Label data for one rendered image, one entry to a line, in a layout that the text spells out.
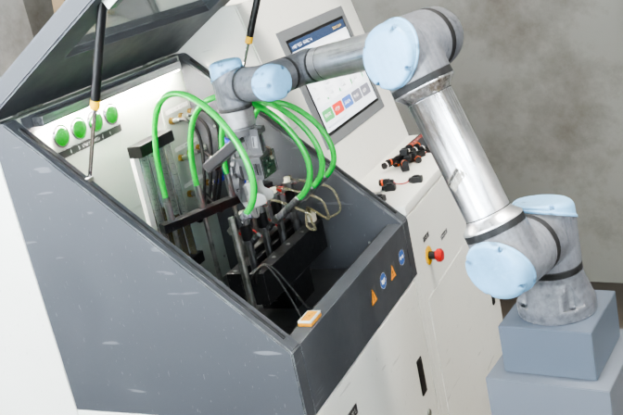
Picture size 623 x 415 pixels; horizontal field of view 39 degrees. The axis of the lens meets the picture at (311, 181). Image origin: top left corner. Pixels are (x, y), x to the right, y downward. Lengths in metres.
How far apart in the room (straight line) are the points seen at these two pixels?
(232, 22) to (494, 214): 1.02
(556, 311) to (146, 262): 0.79
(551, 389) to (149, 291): 0.80
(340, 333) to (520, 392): 0.39
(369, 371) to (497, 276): 0.55
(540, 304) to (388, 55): 0.56
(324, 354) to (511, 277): 0.45
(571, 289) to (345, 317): 0.48
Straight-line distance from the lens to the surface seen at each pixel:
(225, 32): 2.34
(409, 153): 2.64
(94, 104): 1.74
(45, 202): 1.87
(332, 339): 1.85
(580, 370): 1.76
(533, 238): 1.61
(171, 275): 1.75
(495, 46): 3.83
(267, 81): 1.82
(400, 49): 1.54
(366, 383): 2.02
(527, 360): 1.78
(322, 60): 1.87
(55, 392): 2.11
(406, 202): 2.30
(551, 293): 1.73
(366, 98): 2.76
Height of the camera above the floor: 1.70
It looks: 16 degrees down
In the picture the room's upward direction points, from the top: 12 degrees counter-clockwise
